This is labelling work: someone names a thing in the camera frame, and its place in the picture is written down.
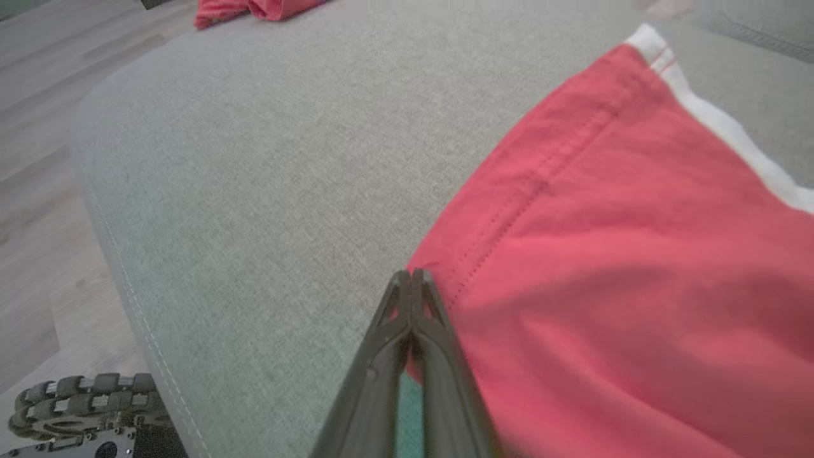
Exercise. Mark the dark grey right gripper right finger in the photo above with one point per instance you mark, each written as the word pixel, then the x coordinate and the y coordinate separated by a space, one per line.
pixel 445 394

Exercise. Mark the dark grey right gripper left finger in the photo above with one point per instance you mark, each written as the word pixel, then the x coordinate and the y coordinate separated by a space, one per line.
pixel 375 388

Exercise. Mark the red Bulls jersey white trim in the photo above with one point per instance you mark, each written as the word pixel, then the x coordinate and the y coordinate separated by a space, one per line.
pixel 604 286

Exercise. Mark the black robot base chassis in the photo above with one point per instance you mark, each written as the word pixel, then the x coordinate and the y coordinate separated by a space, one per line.
pixel 152 445

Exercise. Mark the large grey sofa seat cushion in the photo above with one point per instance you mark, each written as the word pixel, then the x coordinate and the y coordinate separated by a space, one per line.
pixel 254 191

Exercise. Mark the grey robot omni wheel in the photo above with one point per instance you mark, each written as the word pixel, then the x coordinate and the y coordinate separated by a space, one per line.
pixel 76 401

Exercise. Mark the red shorts with white trim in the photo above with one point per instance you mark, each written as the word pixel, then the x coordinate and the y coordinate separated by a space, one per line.
pixel 267 9

